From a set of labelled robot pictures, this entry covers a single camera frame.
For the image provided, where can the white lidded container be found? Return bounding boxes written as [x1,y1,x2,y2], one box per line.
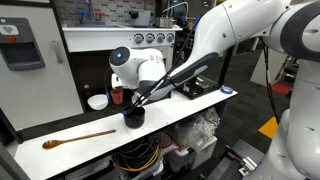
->
[165,135,218,173]

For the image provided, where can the grey toy pot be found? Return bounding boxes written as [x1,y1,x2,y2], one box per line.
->
[127,10,152,28]

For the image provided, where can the terracotta cup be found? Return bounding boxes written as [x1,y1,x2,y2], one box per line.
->
[109,87,125,106]

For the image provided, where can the black camera cable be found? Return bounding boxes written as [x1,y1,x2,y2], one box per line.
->
[123,19,201,116]

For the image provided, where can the clear bin of cables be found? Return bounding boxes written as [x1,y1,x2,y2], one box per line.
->
[112,135,165,180]

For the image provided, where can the small metal pot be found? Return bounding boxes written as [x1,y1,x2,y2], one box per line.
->
[153,16,175,29]

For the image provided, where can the white toy kitchen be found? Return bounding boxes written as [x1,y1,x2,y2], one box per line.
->
[0,0,183,141]

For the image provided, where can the black cup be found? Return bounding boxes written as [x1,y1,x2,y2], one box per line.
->
[122,105,147,130]

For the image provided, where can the aluminium extrusion bracket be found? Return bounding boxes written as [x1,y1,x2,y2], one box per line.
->
[206,139,265,180]

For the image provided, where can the toy faucet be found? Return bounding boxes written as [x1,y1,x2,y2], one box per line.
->
[75,0,106,26]

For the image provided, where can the black 3D printer frame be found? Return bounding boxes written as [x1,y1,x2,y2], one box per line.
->
[176,44,235,101]

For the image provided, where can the white bowl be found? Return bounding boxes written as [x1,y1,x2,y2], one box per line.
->
[86,93,110,112]

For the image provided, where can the blue tape roll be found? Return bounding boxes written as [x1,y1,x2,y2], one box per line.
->
[219,85,234,95]

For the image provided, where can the wooden spoon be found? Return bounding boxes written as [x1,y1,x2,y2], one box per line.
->
[41,129,117,151]

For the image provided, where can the clear plastic bag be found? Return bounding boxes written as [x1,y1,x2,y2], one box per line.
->
[172,114,221,155]

